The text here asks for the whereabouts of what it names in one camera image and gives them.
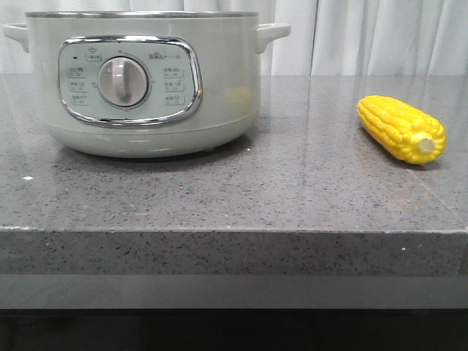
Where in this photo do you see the yellow corn cob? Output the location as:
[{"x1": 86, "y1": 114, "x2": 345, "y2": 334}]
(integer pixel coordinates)
[{"x1": 357, "y1": 95, "x2": 447, "y2": 165}]

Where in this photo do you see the pale green electric cooking pot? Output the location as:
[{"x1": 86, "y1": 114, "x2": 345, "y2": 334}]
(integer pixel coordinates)
[{"x1": 3, "y1": 11, "x2": 291, "y2": 158}]

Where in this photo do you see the white curtain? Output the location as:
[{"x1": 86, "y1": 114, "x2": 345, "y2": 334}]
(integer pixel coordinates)
[{"x1": 1, "y1": 1, "x2": 467, "y2": 76}]

